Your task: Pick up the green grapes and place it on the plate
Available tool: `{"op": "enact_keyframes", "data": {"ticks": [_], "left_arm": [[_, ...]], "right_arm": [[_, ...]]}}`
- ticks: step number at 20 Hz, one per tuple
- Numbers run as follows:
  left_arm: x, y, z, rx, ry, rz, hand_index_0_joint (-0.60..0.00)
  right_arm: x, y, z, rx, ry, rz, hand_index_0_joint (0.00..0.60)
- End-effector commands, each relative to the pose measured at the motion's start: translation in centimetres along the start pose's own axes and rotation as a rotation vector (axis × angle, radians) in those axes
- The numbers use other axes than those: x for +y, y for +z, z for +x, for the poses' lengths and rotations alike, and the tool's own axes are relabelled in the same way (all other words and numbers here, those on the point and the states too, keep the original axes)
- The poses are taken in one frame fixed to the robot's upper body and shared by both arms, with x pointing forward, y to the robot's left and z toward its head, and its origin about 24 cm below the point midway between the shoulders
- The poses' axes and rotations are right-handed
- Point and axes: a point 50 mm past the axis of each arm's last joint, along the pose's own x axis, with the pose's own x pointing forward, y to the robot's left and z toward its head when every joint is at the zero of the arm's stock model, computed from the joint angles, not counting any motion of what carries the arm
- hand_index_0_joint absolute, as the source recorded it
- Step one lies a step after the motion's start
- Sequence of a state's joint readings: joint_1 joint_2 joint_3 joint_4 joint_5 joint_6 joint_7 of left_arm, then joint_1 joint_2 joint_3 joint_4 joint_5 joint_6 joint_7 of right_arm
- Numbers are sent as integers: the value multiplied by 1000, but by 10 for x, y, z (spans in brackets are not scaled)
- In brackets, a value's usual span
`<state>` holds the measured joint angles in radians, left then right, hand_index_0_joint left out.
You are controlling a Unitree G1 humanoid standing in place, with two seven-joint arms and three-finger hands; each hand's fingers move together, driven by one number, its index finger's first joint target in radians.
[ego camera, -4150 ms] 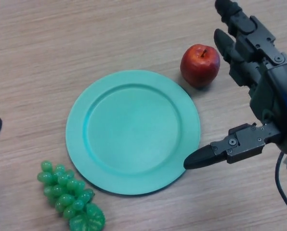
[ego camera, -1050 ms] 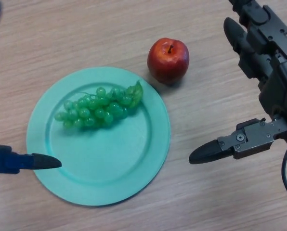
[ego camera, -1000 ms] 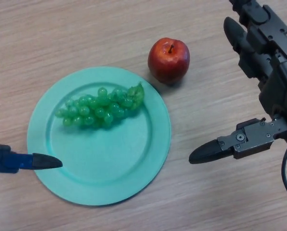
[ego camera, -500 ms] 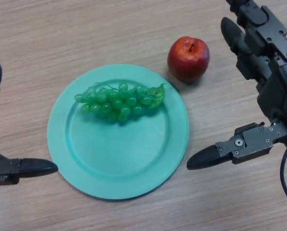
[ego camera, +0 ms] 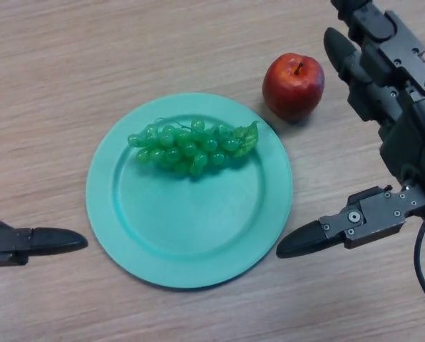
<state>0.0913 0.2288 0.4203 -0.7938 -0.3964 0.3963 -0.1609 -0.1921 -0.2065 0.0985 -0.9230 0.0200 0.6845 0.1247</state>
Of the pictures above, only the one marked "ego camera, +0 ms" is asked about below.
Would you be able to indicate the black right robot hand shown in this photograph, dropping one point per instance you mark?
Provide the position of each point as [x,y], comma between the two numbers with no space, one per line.
[415,146]

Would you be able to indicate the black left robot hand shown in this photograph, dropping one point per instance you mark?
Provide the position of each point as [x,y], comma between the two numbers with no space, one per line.
[5,242]

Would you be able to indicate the red apple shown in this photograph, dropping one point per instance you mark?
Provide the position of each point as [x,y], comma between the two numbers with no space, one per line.
[292,90]

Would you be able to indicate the round teal plate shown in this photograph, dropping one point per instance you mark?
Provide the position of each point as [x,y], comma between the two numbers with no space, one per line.
[191,224]

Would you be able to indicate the green plastic grape bunch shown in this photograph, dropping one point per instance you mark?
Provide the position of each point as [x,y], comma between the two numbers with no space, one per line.
[189,147]

